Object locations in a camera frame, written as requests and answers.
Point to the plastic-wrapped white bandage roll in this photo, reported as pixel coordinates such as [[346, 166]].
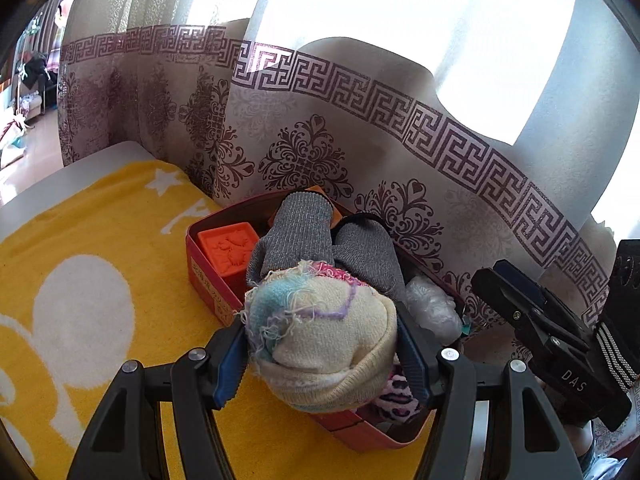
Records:
[[430, 305]]

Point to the red rectangular box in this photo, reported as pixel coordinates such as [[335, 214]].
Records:
[[205, 280]]

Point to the yellow white towel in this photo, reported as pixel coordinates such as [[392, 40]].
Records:
[[100, 220]]

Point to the leopard print plush sock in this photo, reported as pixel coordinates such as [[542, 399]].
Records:
[[395, 400]]

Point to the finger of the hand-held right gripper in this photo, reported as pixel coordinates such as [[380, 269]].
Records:
[[517, 275], [565, 375]]

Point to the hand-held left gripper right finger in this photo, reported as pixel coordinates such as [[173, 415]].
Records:
[[410, 355]]

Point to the pastel cream sock ball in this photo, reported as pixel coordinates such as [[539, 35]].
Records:
[[325, 340]]

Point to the patterned sheer curtain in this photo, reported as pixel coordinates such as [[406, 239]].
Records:
[[350, 110]]

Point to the grey sock with black toe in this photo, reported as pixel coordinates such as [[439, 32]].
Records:
[[295, 235]]

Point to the small orange embossed cube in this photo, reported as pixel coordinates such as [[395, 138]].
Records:
[[316, 190]]

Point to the white bag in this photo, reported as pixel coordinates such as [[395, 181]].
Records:
[[10, 145]]

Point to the large orange embossed cube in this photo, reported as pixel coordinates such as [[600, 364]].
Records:
[[225, 250]]

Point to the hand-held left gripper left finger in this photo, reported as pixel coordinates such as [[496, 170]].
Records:
[[230, 365]]

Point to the grey sock with black cuff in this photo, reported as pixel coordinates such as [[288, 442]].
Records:
[[365, 255]]

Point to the chair with dark clothes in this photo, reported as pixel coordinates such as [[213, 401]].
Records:
[[37, 67]]

